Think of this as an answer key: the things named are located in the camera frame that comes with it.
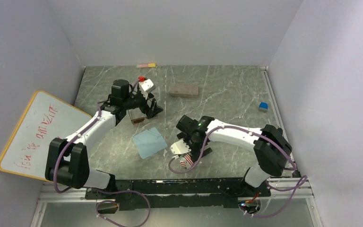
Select left blue cleaning cloth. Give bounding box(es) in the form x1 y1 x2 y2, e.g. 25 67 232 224
132 128 168 159

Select pink yellow marker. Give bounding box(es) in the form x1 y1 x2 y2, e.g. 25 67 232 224
136 63 156 68

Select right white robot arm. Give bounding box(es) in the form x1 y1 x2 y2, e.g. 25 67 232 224
170 115 297 196

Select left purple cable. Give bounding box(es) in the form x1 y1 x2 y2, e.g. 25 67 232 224
53 80 151 227

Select brown glasses case green lining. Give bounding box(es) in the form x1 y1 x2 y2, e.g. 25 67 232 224
169 84 199 97

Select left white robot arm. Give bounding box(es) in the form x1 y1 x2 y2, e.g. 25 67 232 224
44 77 163 199

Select brown tinted sunglasses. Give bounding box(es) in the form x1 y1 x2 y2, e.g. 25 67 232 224
129 109 154 124

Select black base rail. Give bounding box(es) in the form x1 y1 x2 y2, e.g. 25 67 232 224
85 177 271 211

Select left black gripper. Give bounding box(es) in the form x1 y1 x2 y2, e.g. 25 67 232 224
123 89 164 118

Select yellow framed whiteboard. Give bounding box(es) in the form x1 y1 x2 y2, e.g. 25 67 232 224
0 90 92 180

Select blue whiteboard eraser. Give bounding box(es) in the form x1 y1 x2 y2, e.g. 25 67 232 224
258 102 269 112

